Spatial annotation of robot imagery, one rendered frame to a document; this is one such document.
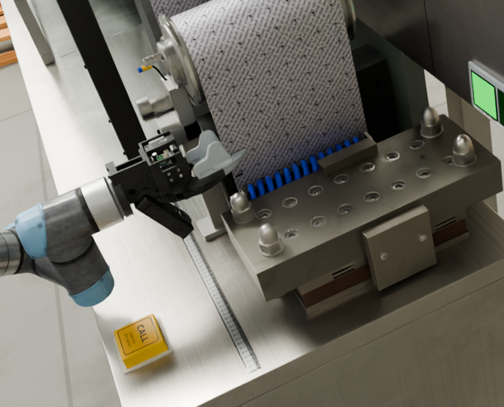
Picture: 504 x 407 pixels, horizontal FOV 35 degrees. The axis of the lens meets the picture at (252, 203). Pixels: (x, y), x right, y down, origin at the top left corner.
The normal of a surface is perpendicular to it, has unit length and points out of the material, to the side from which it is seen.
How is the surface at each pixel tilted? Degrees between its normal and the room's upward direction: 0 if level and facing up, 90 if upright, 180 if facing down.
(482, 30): 90
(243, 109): 90
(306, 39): 90
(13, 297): 0
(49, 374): 0
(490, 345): 90
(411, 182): 0
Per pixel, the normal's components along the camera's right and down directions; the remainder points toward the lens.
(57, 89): -0.25, -0.75
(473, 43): -0.90, 0.41
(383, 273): 0.34, 0.52
